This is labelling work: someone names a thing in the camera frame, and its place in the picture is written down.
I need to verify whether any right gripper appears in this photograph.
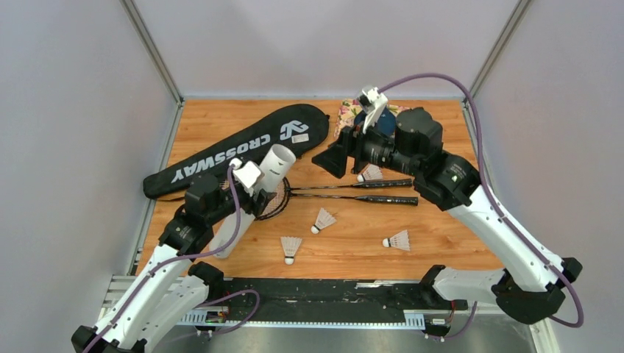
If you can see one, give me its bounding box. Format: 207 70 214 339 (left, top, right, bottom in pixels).
311 112 419 179

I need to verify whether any shuttlecock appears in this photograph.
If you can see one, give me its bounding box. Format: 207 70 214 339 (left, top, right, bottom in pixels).
382 229 411 252
280 237 302 265
310 208 336 234
357 165 383 182

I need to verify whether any white shuttlecock tube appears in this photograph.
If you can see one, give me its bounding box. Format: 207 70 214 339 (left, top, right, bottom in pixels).
209 144 297 259

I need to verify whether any black racket bag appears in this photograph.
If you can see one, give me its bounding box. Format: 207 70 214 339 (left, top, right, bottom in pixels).
143 104 330 199

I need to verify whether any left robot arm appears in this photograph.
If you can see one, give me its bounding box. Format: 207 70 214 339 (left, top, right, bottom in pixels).
71 169 277 352

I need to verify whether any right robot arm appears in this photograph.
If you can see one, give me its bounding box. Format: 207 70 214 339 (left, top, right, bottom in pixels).
312 107 582 324

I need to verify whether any upper badminton racket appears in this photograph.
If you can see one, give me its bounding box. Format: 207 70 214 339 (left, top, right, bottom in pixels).
263 176 414 220

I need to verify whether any badminton racket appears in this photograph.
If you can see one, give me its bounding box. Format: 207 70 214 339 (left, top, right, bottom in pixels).
263 176 414 220
253 177 419 221

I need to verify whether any lower badminton racket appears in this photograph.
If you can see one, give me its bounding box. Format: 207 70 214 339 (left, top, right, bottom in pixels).
253 177 419 221

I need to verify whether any floral tray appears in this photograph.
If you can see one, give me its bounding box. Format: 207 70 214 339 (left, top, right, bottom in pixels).
333 99 408 139

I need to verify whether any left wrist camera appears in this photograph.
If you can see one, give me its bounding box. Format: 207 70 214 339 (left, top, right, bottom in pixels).
230 157 264 196

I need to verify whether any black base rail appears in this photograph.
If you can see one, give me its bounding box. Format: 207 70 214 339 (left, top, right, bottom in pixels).
208 278 469 329

